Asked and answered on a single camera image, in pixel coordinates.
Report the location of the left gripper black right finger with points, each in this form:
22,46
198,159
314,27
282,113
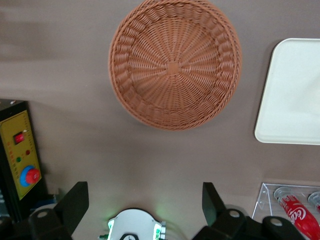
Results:
212,207

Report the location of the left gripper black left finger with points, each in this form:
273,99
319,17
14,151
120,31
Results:
72,207

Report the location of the cream plastic tray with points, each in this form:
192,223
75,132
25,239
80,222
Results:
292,95

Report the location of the brown wicker basket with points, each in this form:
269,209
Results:
175,67

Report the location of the clear acrylic bottle rack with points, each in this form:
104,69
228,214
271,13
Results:
265,200

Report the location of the black food warmer yellow panel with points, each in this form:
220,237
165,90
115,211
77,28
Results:
17,150

